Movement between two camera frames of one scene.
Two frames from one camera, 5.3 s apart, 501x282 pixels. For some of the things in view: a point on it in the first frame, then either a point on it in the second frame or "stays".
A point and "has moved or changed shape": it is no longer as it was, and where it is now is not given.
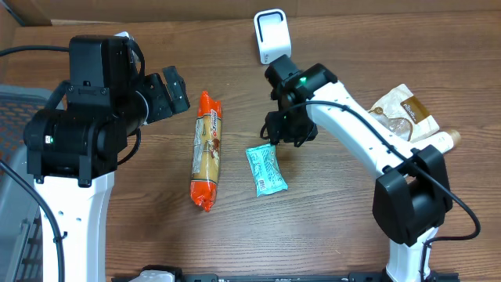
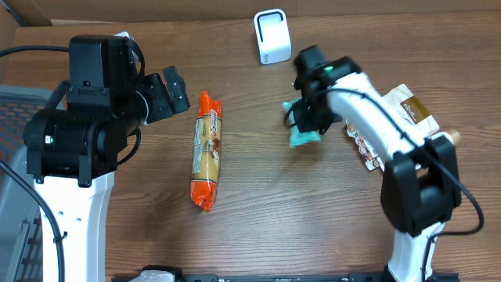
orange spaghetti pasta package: x=206 y=157 stays
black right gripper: x=281 y=133 -> x=308 y=124
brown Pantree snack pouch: x=405 y=113 stays
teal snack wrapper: x=268 y=173 has moved or changed shape
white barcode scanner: x=272 y=34 stays
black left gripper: x=163 y=103 stays
